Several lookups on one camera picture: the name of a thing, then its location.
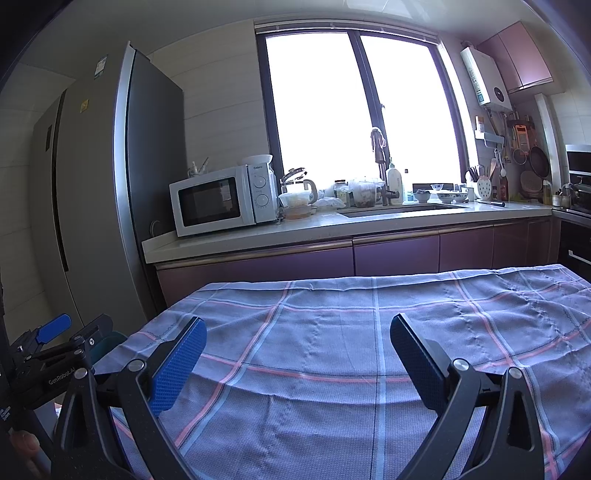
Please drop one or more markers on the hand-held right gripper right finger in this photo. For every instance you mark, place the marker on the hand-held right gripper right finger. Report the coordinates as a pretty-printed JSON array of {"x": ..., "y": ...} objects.
[{"x": 415, "y": 364}]

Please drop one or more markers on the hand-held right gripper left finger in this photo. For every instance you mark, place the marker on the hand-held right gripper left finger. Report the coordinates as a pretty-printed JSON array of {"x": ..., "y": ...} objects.
[{"x": 180, "y": 364}]

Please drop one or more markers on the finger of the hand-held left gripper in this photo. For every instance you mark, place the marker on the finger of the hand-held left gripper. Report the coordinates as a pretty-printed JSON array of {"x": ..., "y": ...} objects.
[
  {"x": 53, "y": 328},
  {"x": 94, "y": 339}
]

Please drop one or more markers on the person's left hand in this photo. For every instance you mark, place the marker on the person's left hand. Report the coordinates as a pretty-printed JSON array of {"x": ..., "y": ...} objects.
[{"x": 24, "y": 445}]

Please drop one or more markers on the checked purple tablecloth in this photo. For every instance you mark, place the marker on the checked purple tablecloth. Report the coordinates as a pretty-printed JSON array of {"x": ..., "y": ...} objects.
[{"x": 323, "y": 360}]

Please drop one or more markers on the purple base cabinet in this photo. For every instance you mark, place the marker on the purple base cabinet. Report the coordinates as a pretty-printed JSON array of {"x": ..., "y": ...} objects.
[{"x": 392, "y": 256}]

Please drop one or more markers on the grey refrigerator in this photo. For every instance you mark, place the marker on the grey refrigerator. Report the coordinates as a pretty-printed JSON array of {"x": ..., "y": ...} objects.
[{"x": 92, "y": 184}]

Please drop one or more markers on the steel kitchen sink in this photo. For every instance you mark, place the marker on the steel kitchen sink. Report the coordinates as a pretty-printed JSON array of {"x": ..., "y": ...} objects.
[{"x": 406, "y": 208}]

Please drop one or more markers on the white kitchen countertop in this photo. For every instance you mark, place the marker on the white kitchen countertop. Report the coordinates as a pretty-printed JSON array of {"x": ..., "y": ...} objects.
[{"x": 277, "y": 235}]

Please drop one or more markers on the white microwave oven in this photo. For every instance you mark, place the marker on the white microwave oven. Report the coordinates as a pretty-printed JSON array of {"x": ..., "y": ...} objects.
[{"x": 207, "y": 201}]

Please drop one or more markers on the small dark bowl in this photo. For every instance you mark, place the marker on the small dark bowl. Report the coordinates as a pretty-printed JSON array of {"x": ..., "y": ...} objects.
[{"x": 422, "y": 196}]

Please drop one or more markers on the blue patterned bowl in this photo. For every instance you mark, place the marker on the blue patterned bowl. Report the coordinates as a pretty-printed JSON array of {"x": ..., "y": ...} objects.
[{"x": 451, "y": 197}]

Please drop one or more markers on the clear bag of food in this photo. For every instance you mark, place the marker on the clear bag of food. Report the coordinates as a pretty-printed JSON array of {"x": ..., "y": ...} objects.
[{"x": 367, "y": 194}]

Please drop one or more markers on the black kitchen knife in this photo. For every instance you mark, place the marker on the black kitchen knife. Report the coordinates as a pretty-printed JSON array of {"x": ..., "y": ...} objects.
[{"x": 491, "y": 202}]

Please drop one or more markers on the white soap bottle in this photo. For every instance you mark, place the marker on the white soap bottle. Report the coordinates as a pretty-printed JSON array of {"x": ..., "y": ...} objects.
[{"x": 395, "y": 182}]

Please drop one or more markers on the glass jar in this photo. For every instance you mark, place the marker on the glass jar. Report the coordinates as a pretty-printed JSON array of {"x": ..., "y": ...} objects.
[{"x": 340, "y": 194}]

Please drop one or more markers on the white dotted utensil holder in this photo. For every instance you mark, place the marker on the white dotted utensil holder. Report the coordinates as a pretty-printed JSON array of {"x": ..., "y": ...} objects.
[{"x": 484, "y": 188}]

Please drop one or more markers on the plastic food container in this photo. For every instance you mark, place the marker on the plastic food container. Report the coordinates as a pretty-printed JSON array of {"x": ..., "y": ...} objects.
[{"x": 295, "y": 207}]

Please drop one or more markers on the glass cup with sticks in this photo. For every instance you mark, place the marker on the glass cup with sticks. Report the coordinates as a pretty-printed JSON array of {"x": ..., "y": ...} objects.
[{"x": 197, "y": 170}]

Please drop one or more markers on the metal kitchen faucet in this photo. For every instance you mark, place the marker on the metal kitchen faucet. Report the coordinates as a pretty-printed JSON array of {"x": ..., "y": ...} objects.
[{"x": 379, "y": 157}]

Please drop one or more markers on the glass kettle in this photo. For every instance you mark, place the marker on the glass kettle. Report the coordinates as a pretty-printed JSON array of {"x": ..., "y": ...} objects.
[{"x": 298, "y": 182}]

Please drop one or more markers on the white bowl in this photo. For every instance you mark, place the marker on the white bowl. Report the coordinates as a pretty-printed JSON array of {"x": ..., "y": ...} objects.
[{"x": 257, "y": 160}]

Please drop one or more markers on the black built-in oven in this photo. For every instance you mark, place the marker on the black built-in oven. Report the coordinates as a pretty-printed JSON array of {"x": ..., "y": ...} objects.
[{"x": 577, "y": 207}]

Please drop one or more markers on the hanging frying pan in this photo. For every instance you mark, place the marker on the hanging frying pan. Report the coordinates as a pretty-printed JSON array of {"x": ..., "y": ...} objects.
[{"x": 539, "y": 162}]

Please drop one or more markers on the kitchen window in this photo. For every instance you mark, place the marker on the kitchen window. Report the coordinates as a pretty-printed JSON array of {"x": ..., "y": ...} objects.
[{"x": 323, "y": 106}]

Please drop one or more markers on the white water heater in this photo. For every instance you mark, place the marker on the white water heater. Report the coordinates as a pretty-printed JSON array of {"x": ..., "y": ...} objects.
[{"x": 487, "y": 78}]

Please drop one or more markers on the metal wall rack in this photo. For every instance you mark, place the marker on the metal wall rack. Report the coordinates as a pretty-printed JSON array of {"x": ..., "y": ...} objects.
[{"x": 489, "y": 137}]

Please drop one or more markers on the pink wall cabinet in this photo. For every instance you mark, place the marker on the pink wall cabinet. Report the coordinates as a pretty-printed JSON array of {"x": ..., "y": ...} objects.
[{"x": 517, "y": 55}]

